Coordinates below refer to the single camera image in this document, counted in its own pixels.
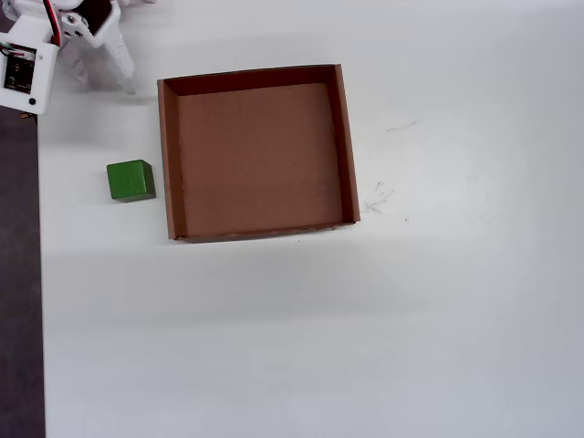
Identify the green wooden cube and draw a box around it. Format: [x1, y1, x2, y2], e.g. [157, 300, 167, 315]
[106, 159, 157, 203]

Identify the red black servo cable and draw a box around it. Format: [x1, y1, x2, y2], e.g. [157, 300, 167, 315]
[42, 0, 64, 47]

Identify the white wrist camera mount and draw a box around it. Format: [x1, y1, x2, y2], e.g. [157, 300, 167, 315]
[0, 16, 59, 115]

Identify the brown cardboard box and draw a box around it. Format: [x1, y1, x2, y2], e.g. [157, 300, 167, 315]
[156, 63, 361, 244]

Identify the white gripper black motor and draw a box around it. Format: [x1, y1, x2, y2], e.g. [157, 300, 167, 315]
[60, 0, 137, 95]

